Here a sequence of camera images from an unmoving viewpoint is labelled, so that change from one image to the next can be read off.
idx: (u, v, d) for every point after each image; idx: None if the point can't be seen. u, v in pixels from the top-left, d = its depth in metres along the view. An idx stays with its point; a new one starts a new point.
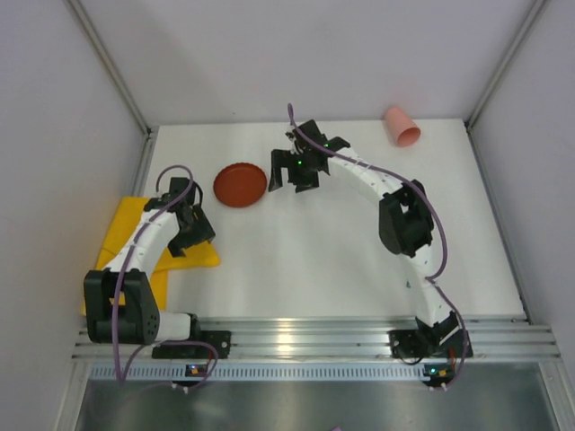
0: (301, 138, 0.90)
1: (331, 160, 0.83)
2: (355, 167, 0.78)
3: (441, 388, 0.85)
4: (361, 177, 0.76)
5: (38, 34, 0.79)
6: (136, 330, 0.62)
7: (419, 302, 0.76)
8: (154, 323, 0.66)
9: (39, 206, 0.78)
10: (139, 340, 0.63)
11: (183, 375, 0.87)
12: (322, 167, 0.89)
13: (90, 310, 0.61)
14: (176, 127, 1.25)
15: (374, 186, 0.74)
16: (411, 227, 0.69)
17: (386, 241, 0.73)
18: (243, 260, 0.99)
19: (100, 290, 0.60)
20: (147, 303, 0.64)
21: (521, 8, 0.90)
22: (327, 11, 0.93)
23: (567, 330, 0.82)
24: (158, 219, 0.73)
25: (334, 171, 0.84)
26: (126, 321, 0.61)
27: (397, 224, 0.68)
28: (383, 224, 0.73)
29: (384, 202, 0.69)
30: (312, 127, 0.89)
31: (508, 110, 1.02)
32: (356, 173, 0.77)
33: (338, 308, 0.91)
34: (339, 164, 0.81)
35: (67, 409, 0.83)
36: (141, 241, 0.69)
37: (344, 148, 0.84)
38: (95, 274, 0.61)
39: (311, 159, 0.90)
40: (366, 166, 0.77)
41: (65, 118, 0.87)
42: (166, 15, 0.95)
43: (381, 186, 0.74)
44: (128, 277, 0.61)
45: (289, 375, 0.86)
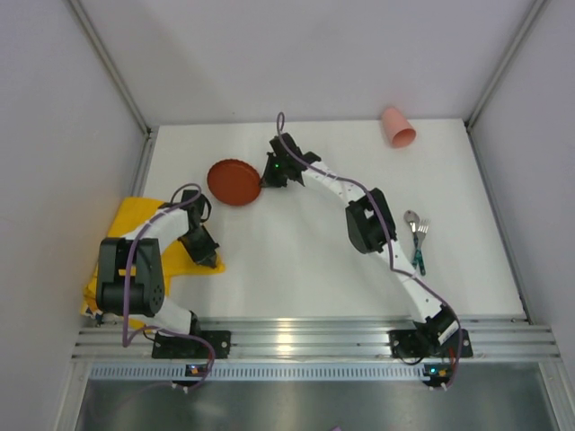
0: (278, 148, 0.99)
1: (305, 172, 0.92)
2: (324, 179, 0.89)
3: (441, 388, 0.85)
4: (331, 187, 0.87)
5: (38, 33, 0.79)
6: (139, 296, 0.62)
7: (406, 299, 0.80)
8: (160, 296, 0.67)
9: (39, 206, 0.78)
10: (144, 309, 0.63)
11: (183, 375, 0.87)
12: (296, 178, 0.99)
13: (101, 271, 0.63)
14: (175, 127, 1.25)
15: (341, 194, 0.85)
16: (375, 230, 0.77)
17: (357, 243, 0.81)
18: (243, 260, 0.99)
19: (113, 253, 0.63)
20: (155, 273, 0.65)
21: (521, 9, 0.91)
22: (328, 11, 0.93)
23: (566, 329, 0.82)
24: (173, 211, 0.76)
25: (308, 183, 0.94)
26: (132, 285, 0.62)
27: (362, 227, 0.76)
28: (350, 228, 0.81)
29: (349, 209, 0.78)
30: (287, 140, 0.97)
31: (508, 110, 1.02)
32: (325, 183, 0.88)
33: (338, 308, 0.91)
34: (311, 177, 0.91)
35: (66, 410, 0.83)
36: (155, 222, 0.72)
37: (315, 162, 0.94)
38: (110, 240, 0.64)
39: (286, 168, 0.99)
40: (334, 177, 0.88)
41: (66, 117, 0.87)
42: (167, 15, 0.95)
43: (348, 193, 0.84)
44: (142, 244, 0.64)
45: (288, 375, 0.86)
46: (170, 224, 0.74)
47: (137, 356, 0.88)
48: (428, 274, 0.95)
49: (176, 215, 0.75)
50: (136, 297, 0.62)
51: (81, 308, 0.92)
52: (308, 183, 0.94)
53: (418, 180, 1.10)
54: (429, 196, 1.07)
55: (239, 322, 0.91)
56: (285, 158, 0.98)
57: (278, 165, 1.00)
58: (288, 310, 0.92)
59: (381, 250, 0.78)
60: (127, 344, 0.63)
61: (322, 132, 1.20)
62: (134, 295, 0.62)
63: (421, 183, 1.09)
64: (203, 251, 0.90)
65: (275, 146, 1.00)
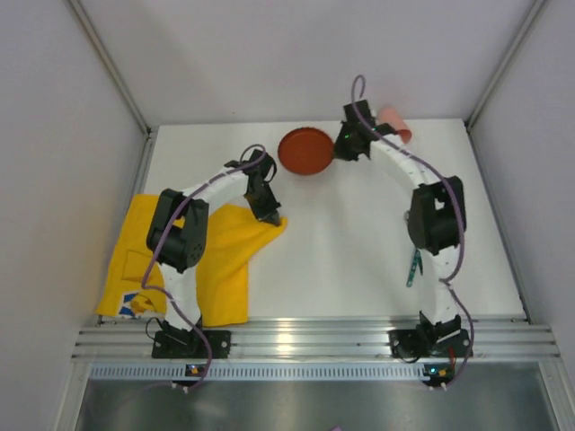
0: (350, 116, 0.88)
1: (375, 143, 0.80)
2: (395, 154, 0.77)
3: (441, 388, 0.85)
4: (402, 165, 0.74)
5: (37, 33, 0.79)
6: (181, 248, 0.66)
7: (428, 298, 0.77)
8: (198, 252, 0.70)
9: (39, 205, 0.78)
10: (181, 259, 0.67)
11: (183, 374, 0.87)
12: (363, 149, 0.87)
13: (155, 215, 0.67)
14: (175, 127, 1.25)
15: (413, 176, 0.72)
16: (444, 223, 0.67)
17: (415, 235, 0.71)
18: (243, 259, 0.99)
19: (168, 205, 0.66)
20: (200, 233, 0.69)
21: (520, 8, 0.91)
22: (327, 11, 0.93)
23: (566, 329, 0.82)
24: (234, 174, 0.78)
25: (375, 157, 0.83)
26: (175, 237, 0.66)
27: (428, 217, 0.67)
28: (412, 215, 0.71)
29: (417, 192, 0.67)
30: (360, 106, 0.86)
31: (508, 110, 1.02)
32: (396, 161, 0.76)
33: (338, 308, 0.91)
34: (381, 150, 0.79)
35: (67, 409, 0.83)
36: (215, 183, 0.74)
37: (390, 134, 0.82)
38: (171, 192, 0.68)
39: (355, 139, 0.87)
40: (407, 154, 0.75)
41: (66, 117, 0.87)
42: (167, 15, 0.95)
43: (420, 176, 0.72)
44: (194, 205, 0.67)
45: (288, 375, 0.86)
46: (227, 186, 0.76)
47: (137, 356, 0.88)
48: None
49: (235, 180, 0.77)
50: (175, 248, 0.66)
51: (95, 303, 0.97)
52: (376, 158, 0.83)
53: None
54: None
55: (239, 322, 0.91)
56: (355, 127, 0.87)
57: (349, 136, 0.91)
58: (288, 310, 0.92)
59: (437, 254, 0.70)
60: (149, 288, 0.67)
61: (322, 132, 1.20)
62: (174, 245, 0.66)
63: None
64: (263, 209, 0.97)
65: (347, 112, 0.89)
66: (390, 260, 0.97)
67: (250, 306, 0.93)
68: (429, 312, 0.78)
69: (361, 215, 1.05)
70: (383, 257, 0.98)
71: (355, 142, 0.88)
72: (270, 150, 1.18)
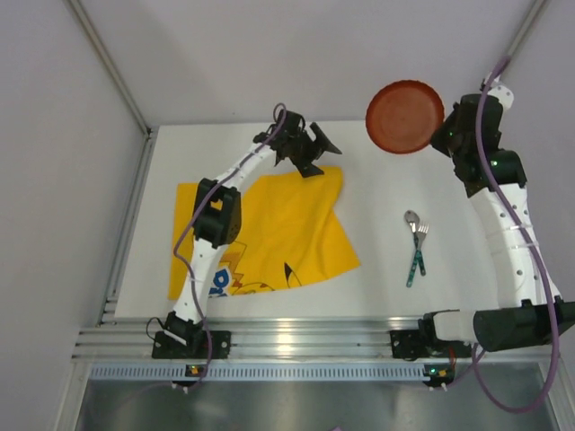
0: (467, 118, 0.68)
1: (487, 191, 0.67)
2: (510, 229, 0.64)
3: (441, 388, 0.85)
4: (510, 252, 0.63)
5: (37, 32, 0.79)
6: (218, 230, 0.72)
7: (446, 321, 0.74)
8: (235, 232, 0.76)
9: (39, 205, 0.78)
10: (220, 239, 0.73)
11: (183, 374, 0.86)
12: (462, 172, 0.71)
13: (197, 201, 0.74)
14: (176, 127, 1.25)
15: (519, 277, 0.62)
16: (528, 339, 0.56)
17: (480, 329, 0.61)
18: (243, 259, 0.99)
19: (205, 191, 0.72)
20: (236, 215, 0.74)
21: (520, 8, 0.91)
22: (328, 11, 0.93)
23: (566, 329, 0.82)
24: (261, 152, 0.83)
25: (477, 200, 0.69)
26: (213, 219, 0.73)
27: (514, 336, 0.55)
28: (494, 319, 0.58)
29: (517, 310, 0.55)
30: (487, 114, 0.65)
31: (508, 110, 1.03)
32: (506, 240, 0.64)
33: (338, 308, 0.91)
34: (492, 207, 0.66)
35: (67, 410, 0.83)
36: (244, 168, 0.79)
37: (512, 181, 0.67)
38: (207, 180, 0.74)
39: (460, 148, 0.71)
40: (526, 244, 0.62)
41: (66, 117, 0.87)
42: (167, 15, 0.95)
43: (528, 282, 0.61)
44: (226, 192, 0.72)
45: (288, 375, 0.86)
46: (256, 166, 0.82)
47: (137, 356, 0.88)
48: (429, 274, 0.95)
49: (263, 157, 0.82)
50: (215, 227, 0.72)
51: (166, 289, 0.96)
52: (478, 206, 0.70)
53: (419, 180, 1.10)
54: (430, 197, 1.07)
55: (238, 322, 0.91)
56: (467, 137, 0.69)
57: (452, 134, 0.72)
58: (288, 310, 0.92)
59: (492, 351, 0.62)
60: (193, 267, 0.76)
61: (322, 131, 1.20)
62: (211, 227, 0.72)
63: (422, 183, 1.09)
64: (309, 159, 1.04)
65: (464, 110, 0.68)
66: (392, 262, 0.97)
67: (356, 255, 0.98)
68: (439, 327, 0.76)
69: (361, 215, 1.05)
70: (384, 258, 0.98)
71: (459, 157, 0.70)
72: None
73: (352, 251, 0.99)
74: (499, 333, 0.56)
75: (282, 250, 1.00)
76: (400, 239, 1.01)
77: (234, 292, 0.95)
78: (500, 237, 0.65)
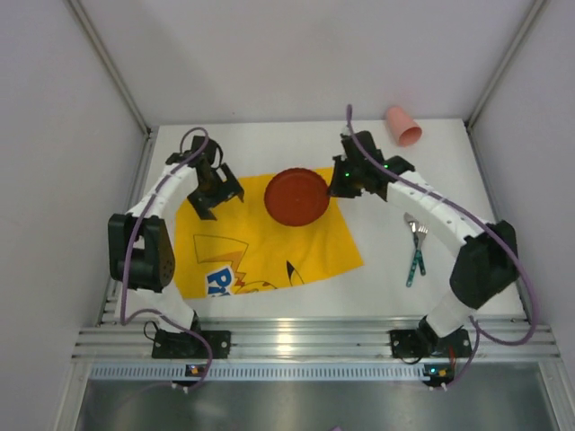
0: (352, 150, 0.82)
1: (393, 185, 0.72)
2: (422, 197, 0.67)
3: (441, 388, 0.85)
4: (432, 212, 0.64)
5: (37, 33, 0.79)
6: (151, 272, 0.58)
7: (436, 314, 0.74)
8: (170, 268, 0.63)
9: (39, 204, 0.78)
10: (154, 283, 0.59)
11: (183, 374, 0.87)
12: (377, 190, 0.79)
13: (112, 248, 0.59)
14: (176, 127, 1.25)
15: (451, 224, 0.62)
16: (499, 275, 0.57)
17: (461, 293, 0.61)
18: (243, 259, 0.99)
19: (119, 231, 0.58)
20: (166, 248, 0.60)
21: (520, 8, 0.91)
22: (327, 11, 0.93)
23: (565, 330, 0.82)
24: (180, 171, 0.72)
25: (393, 198, 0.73)
26: (141, 259, 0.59)
27: (482, 275, 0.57)
28: (459, 274, 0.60)
29: (466, 248, 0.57)
30: (365, 141, 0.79)
31: (508, 111, 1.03)
32: (425, 206, 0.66)
33: (337, 309, 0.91)
34: (402, 192, 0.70)
35: (67, 409, 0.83)
36: (162, 193, 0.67)
37: (408, 171, 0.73)
38: (118, 217, 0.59)
39: (360, 176, 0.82)
40: (439, 198, 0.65)
41: (65, 116, 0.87)
42: (166, 15, 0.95)
43: (460, 224, 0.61)
44: (149, 223, 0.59)
45: (288, 375, 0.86)
46: (177, 188, 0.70)
47: (137, 356, 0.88)
48: (429, 274, 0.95)
49: (182, 177, 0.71)
50: (145, 270, 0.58)
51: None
52: (394, 200, 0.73)
53: None
54: None
55: (239, 322, 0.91)
56: (359, 164, 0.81)
57: (349, 174, 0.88)
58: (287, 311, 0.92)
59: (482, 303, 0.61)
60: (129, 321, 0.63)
61: (323, 132, 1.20)
62: (143, 269, 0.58)
63: None
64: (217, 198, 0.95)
65: (348, 146, 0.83)
66: (392, 263, 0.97)
67: (359, 253, 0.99)
68: (433, 323, 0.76)
69: (361, 216, 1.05)
70: (384, 258, 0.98)
71: (367, 183, 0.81)
72: (271, 151, 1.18)
73: (355, 250, 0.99)
74: (472, 282, 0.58)
75: (284, 249, 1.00)
76: (400, 239, 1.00)
77: (237, 291, 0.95)
78: (420, 207, 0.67)
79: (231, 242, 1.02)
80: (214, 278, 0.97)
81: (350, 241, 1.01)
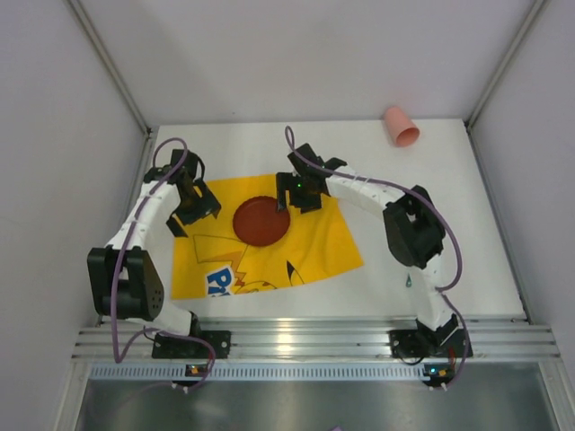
0: (296, 162, 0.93)
1: (329, 179, 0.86)
2: (353, 182, 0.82)
3: (441, 388, 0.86)
4: (361, 190, 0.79)
5: (38, 33, 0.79)
6: (139, 305, 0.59)
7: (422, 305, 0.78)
8: (158, 297, 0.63)
9: (39, 203, 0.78)
10: (144, 315, 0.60)
11: (183, 375, 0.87)
12: (321, 189, 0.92)
13: (95, 284, 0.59)
14: (176, 127, 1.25)
15: (375, 197, 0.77)
16: (423, 236, 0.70)
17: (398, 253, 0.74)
18: (243, 259, 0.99)
19: (101, 266, 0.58)
20: (152, 277, 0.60)
21: (520, 9, 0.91)
22: (327, 11, 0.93)
23: (565, 330, 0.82)
24: (158, 192, 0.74)
25: (334, 190, 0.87)
26: (128, 293, 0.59)
27: (406, 233, 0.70)
28: (393, 238, 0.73)
29: (388, 211, 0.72)
30: (304, 151, 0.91)
31: (508, 111, 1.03)
32: (355, 189, 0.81)
33: (338, 309, 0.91)
34: (337, 183, 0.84)
35: (67, 409, 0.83)
36: (142, 218, 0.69)
37: (340, 167, 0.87)
38: (98, 251, 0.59)
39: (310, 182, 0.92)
40: (365, 180, 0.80)
41: (65, 116, 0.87)
42: (166, 15, 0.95)
43: (383, 196, 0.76)
44: (130, 255, 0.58)
45: (288, 375, 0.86)
46: (156, 210, 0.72)
47: (137, 356, 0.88)
48: None
49: (163, 197, 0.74)
50: (133, 304, 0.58)
51: (170, 290, 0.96)
52: (333, 191, 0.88)
53: (420, 180, 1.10)
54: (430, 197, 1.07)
55: (239, 322, 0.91)
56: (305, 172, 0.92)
57: (301, 184, 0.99)
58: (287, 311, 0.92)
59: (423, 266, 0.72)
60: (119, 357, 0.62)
61: (323, 132, 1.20)
62: (130, 303, 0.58)
63: (422, 183, 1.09)
64: (198, 213, 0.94)
65: (292, 162, 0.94)
66: (392, 263, 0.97)
67: (359, 253, 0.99)
68: (426, 319, 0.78)
69: (362, 216, 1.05)
70: (383, 258, 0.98)
71: (310, 185, 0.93)
72: (271, 151, 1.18)
73: (356, 250, 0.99)
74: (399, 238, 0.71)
75: (285, 249, 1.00)
76: None
77: (237, 290, 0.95)
78: (352, 190, 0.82)
79: (231, 242, 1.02)
80: (214, 278, 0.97)
81: (351, 242, 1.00)
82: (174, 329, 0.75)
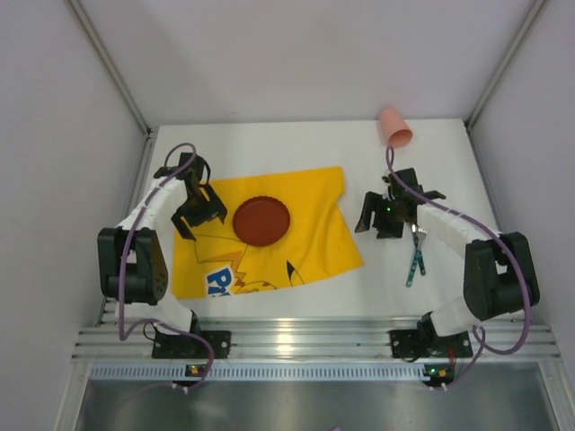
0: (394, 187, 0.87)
1: (421, 206, 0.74)
2: (442, 214, 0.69)
3: (440, 388, 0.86)
4: (449, 224, 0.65)
5: (37, 33, 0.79)
6: (145, 285, 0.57)
7: (446, 319, 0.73)
8: (163, 282, 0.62)
9: (39, 203, 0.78)
10: (149, 297, 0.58)
11: (183, 375, 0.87)
12: (410, 219, 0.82)
13: (102, 263, 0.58)
14: (176, 127, 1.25)
15: (463, 232, 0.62)
16: (506, 294, 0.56)
17: (471, 299, 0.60)
18: (243, 259, 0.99)
19: (110, 244, 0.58)
20: (158, 259, 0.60)
21: (520, 8, 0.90)
22: (327, 11, 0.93)
23: (566, 330, 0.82)
24: (168, 185, 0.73)
25: (424, 224, 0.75)
26: (134, 274, 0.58)
27: (487, 279, 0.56)
28: (469, 281, 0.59)
29: (472, 245, 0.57)
30: (404, 175, 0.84)
31: (508, 110, 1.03)
32: (444, 220, 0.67)
33: (338, 309, 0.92)
34: (429, 212, 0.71)
35: (67, 409, 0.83)
36: (152, 205, 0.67)
37: (438, 199, 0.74)
38: (108, 231, 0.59)
39: (402, 208, 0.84)
40: (457, 213, 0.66)
41: (65, 116, 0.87)
42: (166, 16, 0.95)
43: (473, 233, 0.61)
44: (139, 235, 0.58)
45: (288, 375, 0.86)
46: (166, 199, 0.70)
47: (137, 356, 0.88)
48: (428, 274, 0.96)
49: (172, 189, 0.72)
50: (137, 285, 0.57)
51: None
52: (423, 224, 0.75)
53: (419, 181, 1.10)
54: None
55: (239, 322, 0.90)
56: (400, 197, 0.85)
57: (390, 209, 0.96)
58: (288, 311, 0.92)
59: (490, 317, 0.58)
60: (122, 338, 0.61)
61: (324, 132, 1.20)
62: (137, 283, 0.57)
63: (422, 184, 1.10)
64: (205, 215, 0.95)
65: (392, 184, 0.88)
66: (392, 263, 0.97)
67: (358, 253, 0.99)
68: (437, 324, 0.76)
69: None
70: (384, 259, 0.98)
71: (401, 210, 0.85)
72: (271, 151, 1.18)
73: (354, 250, 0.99)
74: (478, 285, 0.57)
75: (285, 250, 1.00)
76: (400, 240, 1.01)
77: (237, 290, 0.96)
78: (441, 223, 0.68)
79: (231, 242, 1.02)
80: (214, 278, 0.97)
81: (350, 242, 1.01)
82: (176, 325, 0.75)
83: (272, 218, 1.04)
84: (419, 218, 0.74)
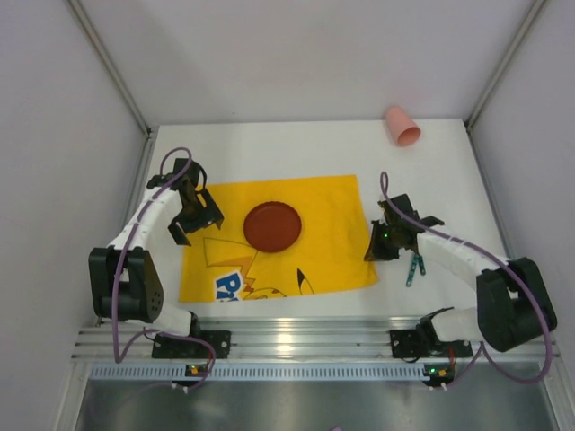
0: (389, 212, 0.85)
1: (421, 233, 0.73)
2: (446, 242, 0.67)
3: (441, 388, 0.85)
4: (455, 252, 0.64)
5: (37, 33, 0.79)
6: (138, 306, 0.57)
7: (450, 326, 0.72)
8: (158, 300, 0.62)
9: (39, 203, 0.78)
10: (144, 317, 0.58)
11: (183, 375, 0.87)
12: (410, 246, 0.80)
13: (95, 285, 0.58)
14: (176, 127, 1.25)
15: (471, 261, 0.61)
16: (526, 322, 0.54)
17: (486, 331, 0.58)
18: (252, 266, 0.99)
19: (102, 266, 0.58)
20: (152, 277, 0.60)
21: (521, 8, 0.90)
22: (327, 10, 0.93)
23: (566, 330, 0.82)
24: (161, 196, 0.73)
25: (426, 250, 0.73)
26: (128, 294, 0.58)
27: (505, 311, 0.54)
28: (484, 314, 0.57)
29: (482, 277, 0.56)
30: (401, 201, 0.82)
31: (507, 110, 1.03)
32: (448, 249, 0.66)
33: (337, 309, 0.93)
34: (429, 241, 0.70)
35: (67, 409, 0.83)
36: (145, 220, 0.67)
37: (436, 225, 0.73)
38: (100, 251, 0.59)
39: (399, 235, 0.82)
40: (461, 241, 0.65)
41: (65, 114, 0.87)
42: (166, 15, 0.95)
43: (481, 261, 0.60)
44: (131, 255, 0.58)
45: (289, 375, 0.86)
46: (160, 213, 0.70)
47: (137, 356, 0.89)
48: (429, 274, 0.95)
49: (165, 201, 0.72)
50: (132, 306, 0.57)
51: (177, 293, 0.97)
52: (424, 251, 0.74)
53: (419, 180, 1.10)
54: (429, 196, 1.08)
55: (238, 322, 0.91)
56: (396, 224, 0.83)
57: (386, 235, 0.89)
58: (288, 312, 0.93)
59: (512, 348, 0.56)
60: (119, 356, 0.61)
61: (324, 132, 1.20)
62: (130, 303, 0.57)
63: (422, 184, 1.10)
64: (199, 222, 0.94)
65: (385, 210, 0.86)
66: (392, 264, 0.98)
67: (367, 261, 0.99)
68: (443, 332, 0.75)
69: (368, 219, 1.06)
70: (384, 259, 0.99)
71: (397, 238, 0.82)
72: (270, 151, 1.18)
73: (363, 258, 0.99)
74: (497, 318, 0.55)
75: (293, 256, 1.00)
76: None
77: (246, 296, 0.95)
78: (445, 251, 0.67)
79: (240, 248, 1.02)
80: (222, 283, 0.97)
81: (359, 249, 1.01)
82: (173, 329, 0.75)
83: (282, 225, 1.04)
84: (421, 246, 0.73)
